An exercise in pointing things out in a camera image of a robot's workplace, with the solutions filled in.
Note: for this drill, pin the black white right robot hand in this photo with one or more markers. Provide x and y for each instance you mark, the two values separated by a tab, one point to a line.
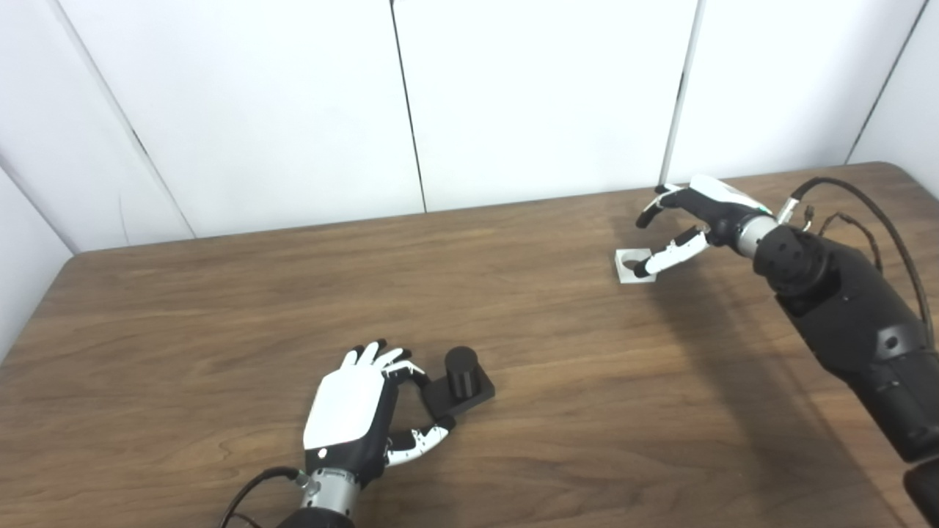
715	209

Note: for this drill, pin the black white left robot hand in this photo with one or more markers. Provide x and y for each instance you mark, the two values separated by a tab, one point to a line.
345	411

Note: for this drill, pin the white square piece with hole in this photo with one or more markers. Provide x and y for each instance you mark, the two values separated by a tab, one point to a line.
623	274

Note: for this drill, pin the black peg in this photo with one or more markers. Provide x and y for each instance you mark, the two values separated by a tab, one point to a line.
461	378

